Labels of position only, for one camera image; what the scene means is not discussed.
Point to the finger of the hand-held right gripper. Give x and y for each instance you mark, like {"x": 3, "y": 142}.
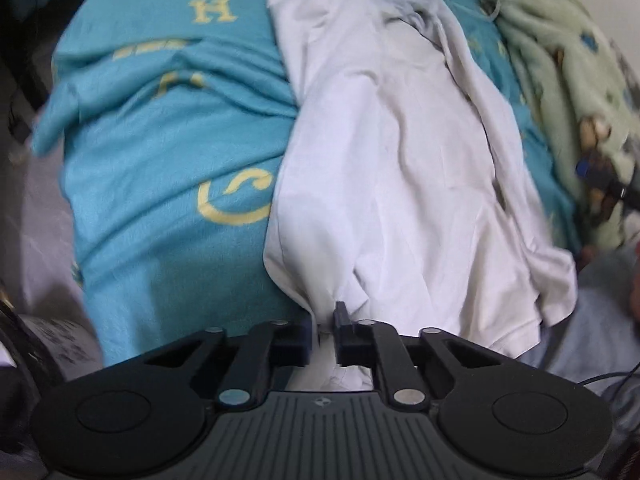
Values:
{"x": 584, "y": 168}

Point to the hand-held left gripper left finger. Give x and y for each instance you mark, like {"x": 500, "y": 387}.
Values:
{"x": 299, "y": 343}

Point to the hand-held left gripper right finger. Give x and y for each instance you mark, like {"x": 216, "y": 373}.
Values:
{"x": 345, "y": 341}

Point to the white shirt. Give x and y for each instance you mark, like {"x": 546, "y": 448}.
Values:
{"x": 400, "y": 170}

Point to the green printed fleece blanket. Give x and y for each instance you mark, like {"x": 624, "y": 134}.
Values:
{"x": 550, "y": 35}

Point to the person's light grey clothing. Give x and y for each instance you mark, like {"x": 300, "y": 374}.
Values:
{"x": 590, "y": 320}

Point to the teal blanket with yellow print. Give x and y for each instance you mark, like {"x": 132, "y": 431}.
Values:
{"x": 150, "y": 160}

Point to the white printed bag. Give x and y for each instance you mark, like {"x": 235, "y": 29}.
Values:
{"x": 60, "y": 341}

